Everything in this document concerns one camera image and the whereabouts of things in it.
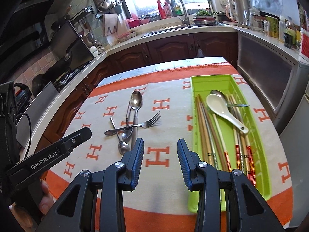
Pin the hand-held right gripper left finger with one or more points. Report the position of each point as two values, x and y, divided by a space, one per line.
138 164

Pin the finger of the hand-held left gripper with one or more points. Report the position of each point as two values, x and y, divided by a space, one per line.
77 139

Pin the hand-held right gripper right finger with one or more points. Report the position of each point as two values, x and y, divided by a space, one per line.
183 164

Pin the small steel teaspoon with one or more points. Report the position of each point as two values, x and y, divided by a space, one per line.
123 148

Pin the steel fork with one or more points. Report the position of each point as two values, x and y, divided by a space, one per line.
113 131

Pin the tan chopstick black label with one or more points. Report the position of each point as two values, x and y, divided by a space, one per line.
207 130
204 130

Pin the pale chopstick red striped end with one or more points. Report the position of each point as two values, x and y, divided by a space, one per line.
237 157
244 166
223 145

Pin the steel tablespoon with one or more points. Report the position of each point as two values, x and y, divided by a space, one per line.
136 100

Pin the tan chopstick red striped end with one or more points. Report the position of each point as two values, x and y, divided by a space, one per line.
253 176
249 154

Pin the white ceramic spoon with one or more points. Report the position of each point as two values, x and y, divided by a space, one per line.
217 105

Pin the green plastic utensil tray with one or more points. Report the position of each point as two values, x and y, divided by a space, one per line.
256 135

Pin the large steel serving spoon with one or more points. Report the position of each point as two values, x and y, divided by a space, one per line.
217 93

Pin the person's left hand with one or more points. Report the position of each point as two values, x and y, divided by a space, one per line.
45 198

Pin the black wok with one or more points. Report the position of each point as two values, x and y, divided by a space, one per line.
39 84

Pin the orange beige printed blanket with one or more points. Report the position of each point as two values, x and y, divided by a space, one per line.
169 82

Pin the white cup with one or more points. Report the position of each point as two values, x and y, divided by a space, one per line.
93 51

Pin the black dish rack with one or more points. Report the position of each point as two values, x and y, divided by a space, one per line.
77 38

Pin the white hanging plastic bag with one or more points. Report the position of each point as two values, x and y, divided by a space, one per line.
200 53

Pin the dark wooden kitchen cabinet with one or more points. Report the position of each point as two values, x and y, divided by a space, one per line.
169 48

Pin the black range hood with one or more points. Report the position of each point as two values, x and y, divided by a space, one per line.
21 33

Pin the grey metal cabinet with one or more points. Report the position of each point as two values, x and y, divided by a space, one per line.
265 65

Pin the pink bowl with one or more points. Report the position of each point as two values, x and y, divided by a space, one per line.
133 23

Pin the white kitchen countertop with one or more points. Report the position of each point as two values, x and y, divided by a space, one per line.
169 30

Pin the steel basin with greens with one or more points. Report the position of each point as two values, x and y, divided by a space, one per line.
204 19

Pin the steel faucet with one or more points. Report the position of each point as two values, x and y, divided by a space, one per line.
184 12

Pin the red spray bottle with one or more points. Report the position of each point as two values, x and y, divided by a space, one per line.
161 11

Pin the green bottle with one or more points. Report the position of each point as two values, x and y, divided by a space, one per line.
178 8

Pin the small glass jar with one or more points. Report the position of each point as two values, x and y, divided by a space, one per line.
266 27

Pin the large glass jar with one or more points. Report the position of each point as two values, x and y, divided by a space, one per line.
256 19

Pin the dark glass jar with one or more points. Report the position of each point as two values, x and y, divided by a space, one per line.
289 40

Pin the green yellow box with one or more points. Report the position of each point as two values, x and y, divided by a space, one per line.
274 26

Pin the clear plastic bottle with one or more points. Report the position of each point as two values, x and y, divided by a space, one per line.
283 29

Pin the white canister red label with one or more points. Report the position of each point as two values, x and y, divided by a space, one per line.
304 43

